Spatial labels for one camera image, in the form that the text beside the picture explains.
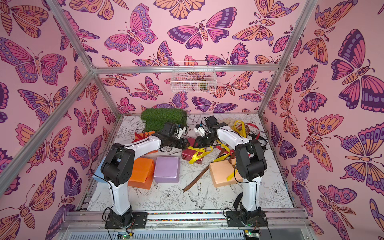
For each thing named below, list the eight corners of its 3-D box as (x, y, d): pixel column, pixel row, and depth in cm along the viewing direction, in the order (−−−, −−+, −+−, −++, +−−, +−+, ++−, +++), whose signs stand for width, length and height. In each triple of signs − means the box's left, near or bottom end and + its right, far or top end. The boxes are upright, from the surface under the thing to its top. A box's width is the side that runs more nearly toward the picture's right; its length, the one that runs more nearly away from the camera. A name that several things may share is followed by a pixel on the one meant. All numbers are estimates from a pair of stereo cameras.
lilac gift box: (156, 182, 88) (152, 177, 82) (159, 162, 96) (156, 156, 90) (178, 182, 88) (177, 177, 82) (179, 162, 96) (178, 156, 90)
